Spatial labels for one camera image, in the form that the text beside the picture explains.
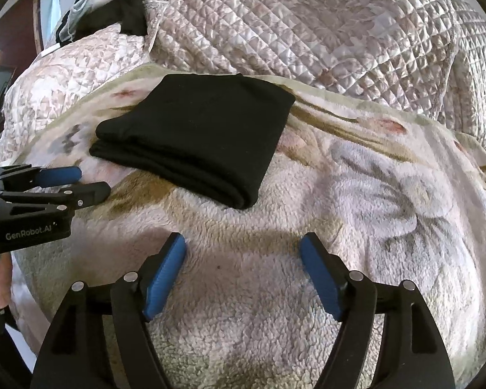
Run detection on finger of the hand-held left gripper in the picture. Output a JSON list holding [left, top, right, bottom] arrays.
[[0, 164, 83, 192], [0, 182, 112, 216]]

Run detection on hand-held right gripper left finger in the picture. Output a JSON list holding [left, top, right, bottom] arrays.
[[30, 232, 187, 389]]

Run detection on black garment pile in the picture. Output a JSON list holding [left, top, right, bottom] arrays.
[[59, 0, 156, 46]]

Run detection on black pants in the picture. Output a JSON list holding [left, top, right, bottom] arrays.
[[89, 73, 296, 210]]

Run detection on floral fleece blanket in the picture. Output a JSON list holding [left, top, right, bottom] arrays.
[[0, 63, 486, 389]]

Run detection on pink quilted satin comforter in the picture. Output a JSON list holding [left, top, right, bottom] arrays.
[[144, 0, 486, 163]]

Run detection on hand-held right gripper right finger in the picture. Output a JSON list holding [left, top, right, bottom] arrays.
[[300, 232, 456, 389]]

